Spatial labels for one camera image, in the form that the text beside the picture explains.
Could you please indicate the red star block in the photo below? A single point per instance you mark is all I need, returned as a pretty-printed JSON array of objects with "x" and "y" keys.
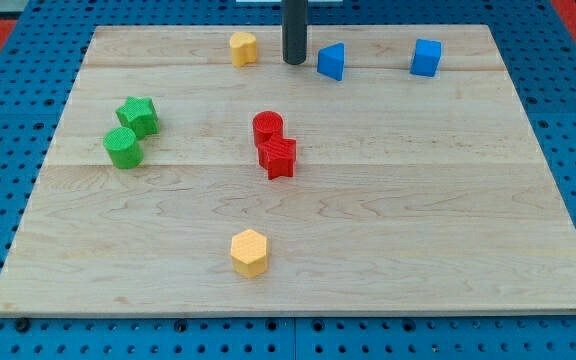
[{"x": 278, "y": 156}]

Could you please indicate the green cylinder block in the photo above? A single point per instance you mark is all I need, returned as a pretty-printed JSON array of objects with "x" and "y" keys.
[{"x": 122, "y": 147}]

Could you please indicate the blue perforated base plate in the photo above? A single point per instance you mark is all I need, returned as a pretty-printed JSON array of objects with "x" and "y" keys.
[{"x": 38, "y": 66}]

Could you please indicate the blue triangle block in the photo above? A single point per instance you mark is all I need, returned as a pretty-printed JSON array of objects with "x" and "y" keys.
[{"x": 331, "y": 61}]

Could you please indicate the green star block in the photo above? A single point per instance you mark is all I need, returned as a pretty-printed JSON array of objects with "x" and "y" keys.
[{"x": 139, "y": 114}]

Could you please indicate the yellow hexagon block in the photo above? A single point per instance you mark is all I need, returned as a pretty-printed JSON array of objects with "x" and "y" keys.
[{"x": 249, "y": 253}]

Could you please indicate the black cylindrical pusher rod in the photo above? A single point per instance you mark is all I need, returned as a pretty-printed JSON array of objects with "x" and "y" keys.
[{"x": 294, "y": 31}]

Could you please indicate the blue cube block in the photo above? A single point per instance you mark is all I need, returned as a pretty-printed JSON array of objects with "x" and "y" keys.
[{"x": 426, "y": 57}]

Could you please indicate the red cylinder block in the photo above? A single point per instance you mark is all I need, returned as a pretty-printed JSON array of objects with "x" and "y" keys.
[{"x": 265, "y": 125}]

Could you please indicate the yellow heart block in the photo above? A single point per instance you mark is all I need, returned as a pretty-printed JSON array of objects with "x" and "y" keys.
[{"x": 244, "y": 49}]

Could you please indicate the light wooden board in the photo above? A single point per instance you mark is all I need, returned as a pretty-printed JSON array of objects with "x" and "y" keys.
[{"x": 411, "y": 195}]

